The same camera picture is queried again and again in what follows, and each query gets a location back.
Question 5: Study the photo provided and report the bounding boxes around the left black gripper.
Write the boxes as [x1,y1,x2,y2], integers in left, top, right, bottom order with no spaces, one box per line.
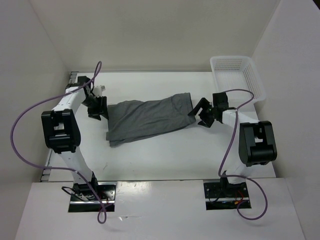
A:
[81,95,109,121]

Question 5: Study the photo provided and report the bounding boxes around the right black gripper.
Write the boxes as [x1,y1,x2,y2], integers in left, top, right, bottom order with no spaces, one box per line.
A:
[188,97,218,128]

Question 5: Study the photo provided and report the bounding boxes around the grey shorts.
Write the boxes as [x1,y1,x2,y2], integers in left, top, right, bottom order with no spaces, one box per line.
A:
[106,92,196,148]

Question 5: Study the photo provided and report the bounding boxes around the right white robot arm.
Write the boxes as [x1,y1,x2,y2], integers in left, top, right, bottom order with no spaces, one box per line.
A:
[189,91,278,200]

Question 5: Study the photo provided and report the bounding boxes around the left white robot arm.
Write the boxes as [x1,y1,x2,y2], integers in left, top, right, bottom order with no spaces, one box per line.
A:
[41,76,109,200]

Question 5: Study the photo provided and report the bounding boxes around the white plastic basket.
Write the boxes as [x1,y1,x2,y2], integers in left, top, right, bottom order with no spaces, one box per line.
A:
[209,55,266,103]

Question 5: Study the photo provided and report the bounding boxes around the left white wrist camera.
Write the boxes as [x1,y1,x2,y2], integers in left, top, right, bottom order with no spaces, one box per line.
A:
[92,85,106,98]

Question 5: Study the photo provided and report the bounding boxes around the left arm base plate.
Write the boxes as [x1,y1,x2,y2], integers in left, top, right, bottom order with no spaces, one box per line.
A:
[61,182,116,213]

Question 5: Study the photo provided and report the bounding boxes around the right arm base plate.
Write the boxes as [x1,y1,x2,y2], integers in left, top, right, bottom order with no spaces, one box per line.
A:
[203,179,252,211]

